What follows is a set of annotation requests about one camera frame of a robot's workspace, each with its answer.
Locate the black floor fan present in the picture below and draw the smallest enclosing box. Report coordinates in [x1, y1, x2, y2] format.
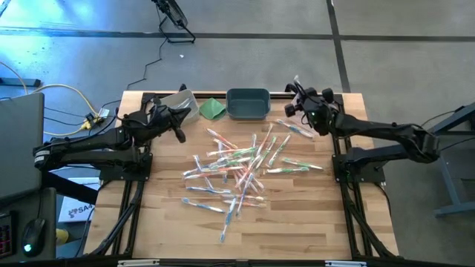
[150, 0, 197, 45]

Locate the translucent white plastic bin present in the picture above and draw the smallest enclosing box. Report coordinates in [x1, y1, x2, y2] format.
[154, 88, 200, 125]

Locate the teal plastic bin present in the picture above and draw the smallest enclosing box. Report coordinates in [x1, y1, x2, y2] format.
[225, 88, 271, 122]

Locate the black computer mouse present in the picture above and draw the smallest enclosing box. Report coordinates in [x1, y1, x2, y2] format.
[21, 217, 47, 258]

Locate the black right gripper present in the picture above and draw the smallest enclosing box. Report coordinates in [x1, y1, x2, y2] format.
[284, 88, 334, 135]

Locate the black backlit keyboard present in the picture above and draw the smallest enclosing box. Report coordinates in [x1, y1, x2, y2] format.
[0, 210, 16, 260]

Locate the yellow cable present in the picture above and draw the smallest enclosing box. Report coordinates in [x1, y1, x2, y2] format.
[0, 61, 100, 137]

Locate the white cardboard box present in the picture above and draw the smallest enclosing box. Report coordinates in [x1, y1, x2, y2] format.
[58, 177, 101, 223]

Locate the green folded cloth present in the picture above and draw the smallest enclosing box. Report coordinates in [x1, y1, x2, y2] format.
[199, 96, 227, 121]

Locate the black floor bar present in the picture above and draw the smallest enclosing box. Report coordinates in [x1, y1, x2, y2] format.
[0, 76, 42, 88]

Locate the white label strip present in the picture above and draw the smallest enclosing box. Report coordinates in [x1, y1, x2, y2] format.
[325, 260, 367, 267]
[117, 259, 160, 266]

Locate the black diagonal beam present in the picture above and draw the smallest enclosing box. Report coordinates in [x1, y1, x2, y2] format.
[40, 169, 100, 205]

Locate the small yellow object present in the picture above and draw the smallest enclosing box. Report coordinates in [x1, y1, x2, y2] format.
[55, 228, 71, 245]

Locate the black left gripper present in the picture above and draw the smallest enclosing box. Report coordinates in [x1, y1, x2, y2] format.
[148, 105, 192, 145]

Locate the dark grey desk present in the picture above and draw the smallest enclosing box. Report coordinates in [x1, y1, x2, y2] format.
[0, 187, 57, 263]

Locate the grey blue metal stand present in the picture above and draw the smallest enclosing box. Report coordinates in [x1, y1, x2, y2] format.
[410, 100, 475, 219]

